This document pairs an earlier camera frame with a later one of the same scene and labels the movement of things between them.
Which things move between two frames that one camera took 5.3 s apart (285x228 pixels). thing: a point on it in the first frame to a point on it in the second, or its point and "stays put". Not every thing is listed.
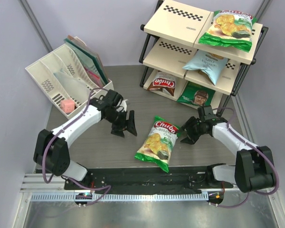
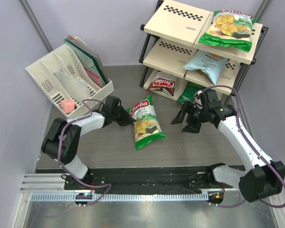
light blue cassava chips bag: (212, 64) stays put
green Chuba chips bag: (157, 147) to (147, 128)
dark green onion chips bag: (197, 95) stays put
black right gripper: (189, 123) to (192, 127)
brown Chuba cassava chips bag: (163, 80) stays put
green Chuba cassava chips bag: (232, 28) stays put
